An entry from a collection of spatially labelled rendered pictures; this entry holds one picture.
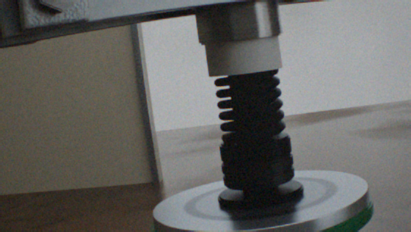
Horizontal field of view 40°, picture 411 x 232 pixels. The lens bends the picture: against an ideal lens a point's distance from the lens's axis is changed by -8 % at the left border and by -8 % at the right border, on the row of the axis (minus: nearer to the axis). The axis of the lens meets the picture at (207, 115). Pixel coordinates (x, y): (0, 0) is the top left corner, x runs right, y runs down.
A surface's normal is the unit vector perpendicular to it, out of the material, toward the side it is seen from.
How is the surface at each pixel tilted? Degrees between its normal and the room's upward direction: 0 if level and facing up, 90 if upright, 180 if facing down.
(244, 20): 90
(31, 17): 90
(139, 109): 90
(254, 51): 90
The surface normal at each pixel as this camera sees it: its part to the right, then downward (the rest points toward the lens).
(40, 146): -0.11, 0.12
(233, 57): -0.34, 0.15
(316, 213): -0.14, -0.98
